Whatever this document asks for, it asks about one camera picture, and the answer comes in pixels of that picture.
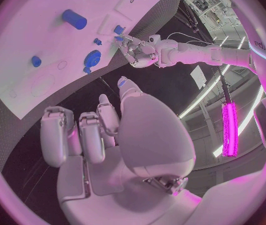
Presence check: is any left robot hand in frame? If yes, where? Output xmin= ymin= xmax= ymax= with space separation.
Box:
xmin=114 ymin=33 xmax=159 ymax=69

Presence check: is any large blue cylinder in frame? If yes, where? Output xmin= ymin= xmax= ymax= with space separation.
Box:
xmin=61 ymin=9 xmax=88 ymax=31

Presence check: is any blue gear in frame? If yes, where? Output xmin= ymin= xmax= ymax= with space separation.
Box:
xmin=83 ymin=49 xmax=102 ymax=69

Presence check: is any black lamp pole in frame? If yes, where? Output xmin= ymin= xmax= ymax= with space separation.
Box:
xmin=216 ymin=66 xmax=232 ymax=104

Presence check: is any glowing light bar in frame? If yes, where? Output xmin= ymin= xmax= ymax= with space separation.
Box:
xmin=221 ymin=100 xmax=239 ymax=158

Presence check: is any blue block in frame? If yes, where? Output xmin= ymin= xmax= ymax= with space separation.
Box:
xmin=113 ymin=24 xmax=126 ymax=35

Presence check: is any white task board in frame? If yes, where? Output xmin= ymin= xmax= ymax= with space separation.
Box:
xmin=0 ymin=0 xmax=167 ymax=120

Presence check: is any workshop rack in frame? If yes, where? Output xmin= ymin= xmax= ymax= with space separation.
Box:
xmin=183 ymin=0 xmax=238 ymax=28

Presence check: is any short blue cylinder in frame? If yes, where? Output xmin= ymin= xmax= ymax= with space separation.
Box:
xmin=31 ymin=55 xmax=42 ymax=68

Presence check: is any white cable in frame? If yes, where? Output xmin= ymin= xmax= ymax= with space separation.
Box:
xmin=185 ymin=40 xmax=210 ymax=46
xmin=166 ymin=31 xmax=209 ymax=44

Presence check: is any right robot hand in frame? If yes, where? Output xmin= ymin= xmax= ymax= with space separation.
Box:
xmin=39 ymin=75 xmax=202 ymax=225

